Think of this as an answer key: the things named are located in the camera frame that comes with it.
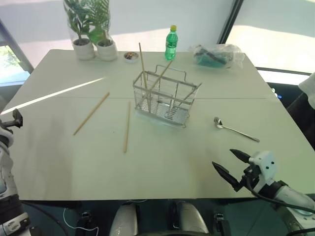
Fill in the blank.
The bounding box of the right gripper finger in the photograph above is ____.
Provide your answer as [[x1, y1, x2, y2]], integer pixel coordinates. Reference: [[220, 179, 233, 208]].
[[229, 148, 252, 164], [212, 161, 241, 192]]

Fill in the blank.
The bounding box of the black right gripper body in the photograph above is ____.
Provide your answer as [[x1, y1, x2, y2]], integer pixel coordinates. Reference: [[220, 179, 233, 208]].
[[232, 163, 261, 193]]

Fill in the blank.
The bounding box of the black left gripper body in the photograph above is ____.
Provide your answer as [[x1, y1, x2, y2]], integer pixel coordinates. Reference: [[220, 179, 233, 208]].
[[0, 108, 24, 129]]

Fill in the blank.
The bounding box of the silver metal spoon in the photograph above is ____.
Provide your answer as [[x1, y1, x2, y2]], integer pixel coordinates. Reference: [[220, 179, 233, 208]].
[[213, 117, 261, 143]]

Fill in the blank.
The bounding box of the silver rounded robot leg shell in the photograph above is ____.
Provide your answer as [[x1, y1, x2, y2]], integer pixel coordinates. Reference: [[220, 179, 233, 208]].
[[109, 203, 139, 236], [169, 201, 210, 236]]

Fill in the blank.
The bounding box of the long wooden chopstick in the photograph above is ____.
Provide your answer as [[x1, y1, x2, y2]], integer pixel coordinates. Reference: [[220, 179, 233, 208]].
[[138, 42, 151, 114], [178, 83, 203, 108], [73, 91, 111, 136], [140, 59, 174, 105], [123, 101, 131, 153]]

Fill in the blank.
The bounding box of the person in white shirt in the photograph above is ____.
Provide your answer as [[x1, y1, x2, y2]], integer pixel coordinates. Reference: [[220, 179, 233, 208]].
[[286, 72, 315, 149]]

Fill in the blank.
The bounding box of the potted plant in white pot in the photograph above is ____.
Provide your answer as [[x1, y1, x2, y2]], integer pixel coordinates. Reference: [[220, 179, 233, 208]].
[[86, 0, 119, 62], [63, 0, 96, 61]]

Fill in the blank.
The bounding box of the clear plastic bag with items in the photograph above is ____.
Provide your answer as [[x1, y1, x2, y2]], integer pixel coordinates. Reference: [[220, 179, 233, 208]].
[[188, 43, 246, 70]]

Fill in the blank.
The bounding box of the small white snack bowl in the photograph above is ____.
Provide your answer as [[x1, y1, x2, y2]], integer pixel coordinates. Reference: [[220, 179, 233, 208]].
[[123, 51, 140, 64]]

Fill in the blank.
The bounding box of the green plastic soda bottle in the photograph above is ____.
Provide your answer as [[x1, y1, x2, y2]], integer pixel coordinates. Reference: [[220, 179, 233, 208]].
[[164, 25, 178, 61]]

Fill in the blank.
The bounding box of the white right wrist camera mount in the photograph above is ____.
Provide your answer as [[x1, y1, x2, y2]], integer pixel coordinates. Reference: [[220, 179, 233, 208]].
[[248, 150, 276, 193]]

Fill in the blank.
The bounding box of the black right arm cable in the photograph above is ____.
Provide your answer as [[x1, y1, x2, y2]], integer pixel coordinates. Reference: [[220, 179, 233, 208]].
[[246, 176, 315, 215]]

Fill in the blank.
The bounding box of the black bracket under table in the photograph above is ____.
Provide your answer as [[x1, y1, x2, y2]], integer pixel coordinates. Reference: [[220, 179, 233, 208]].
[[213, 212, 232, 236], [75, 210, 91, 236]]

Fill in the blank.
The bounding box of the metal wire cutlery rack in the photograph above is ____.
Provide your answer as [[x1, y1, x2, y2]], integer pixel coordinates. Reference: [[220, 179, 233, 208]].
[[132, 64, 203, 129]]

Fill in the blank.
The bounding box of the thin white cable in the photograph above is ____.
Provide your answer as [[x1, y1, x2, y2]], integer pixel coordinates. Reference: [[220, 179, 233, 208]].
[[63, 207, 99, 232]]

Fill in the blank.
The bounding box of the dark window frame post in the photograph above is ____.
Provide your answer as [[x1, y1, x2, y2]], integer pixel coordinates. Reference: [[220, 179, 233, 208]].
[[217, 0, 245, 45]]

